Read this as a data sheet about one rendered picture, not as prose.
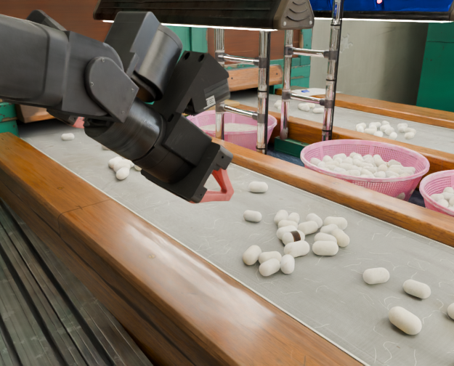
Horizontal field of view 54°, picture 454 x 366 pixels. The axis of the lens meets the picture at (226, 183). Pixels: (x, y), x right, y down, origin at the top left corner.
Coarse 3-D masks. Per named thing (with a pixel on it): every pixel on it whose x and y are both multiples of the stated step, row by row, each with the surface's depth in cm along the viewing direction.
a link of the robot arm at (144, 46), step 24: (120, 24) 42; (144, 24) 41; (120, 48) 41; (144, 48) 42; (168, 48) 43; (96, 72) 34; (120, 72) 36; (144, 72) 42; (168, 72) 44; (96, 96) 34; (120, 96) 37; (120, 120) 37
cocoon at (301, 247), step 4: (300, 240) 64; (288, 244) 63; (292, 244) 63; (296, 244) 63; (300, 244) 63; (304, 244) 63; (308, 244) 64; (284, 248) 63; (288, 248) 63; (292, 248) 62; (296, 248) 63; (300, 248) 63; (304, 248) 63; (308, 248) 63; (284, 252) 63; (288, 252) 62; (292, 252) 62; (296, 252) 63; (300, 252) 63; (304, 252) 63; (296, 256) 63
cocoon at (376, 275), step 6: (366, 270) 57; (372, 270) 57; (378, 270) 57; (384, 270) 57; (366, 276) 57; (372, 276) 57; (378, 276) 57; (384, 276) 57; (372, 282) 57; (378, 282) 57
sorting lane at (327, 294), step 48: (48, 144) 116; (96, 144) 116; (144, 192) 86; (240, 192) 86; (288, 192) 86; (192, 240) 68; (240, 240) 68; (384, 240) 68; (432, 240) 68; (288, 288) 57; (336, 288) 57; (384, 288) 57; (432, 288) 57; (336, 336) 48; (384, 336) 48; (432, 336) 48
